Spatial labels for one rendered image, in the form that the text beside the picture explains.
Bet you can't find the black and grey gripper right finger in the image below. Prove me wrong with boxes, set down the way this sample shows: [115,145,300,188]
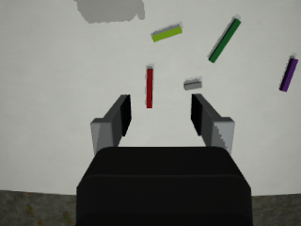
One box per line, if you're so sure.
[191,94,235,154]

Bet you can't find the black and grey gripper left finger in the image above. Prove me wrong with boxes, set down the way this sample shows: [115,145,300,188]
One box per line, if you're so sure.
[90,94,132,156]

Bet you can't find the purple rod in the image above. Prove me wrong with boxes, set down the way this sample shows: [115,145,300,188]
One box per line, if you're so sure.
[279,58,298,92]

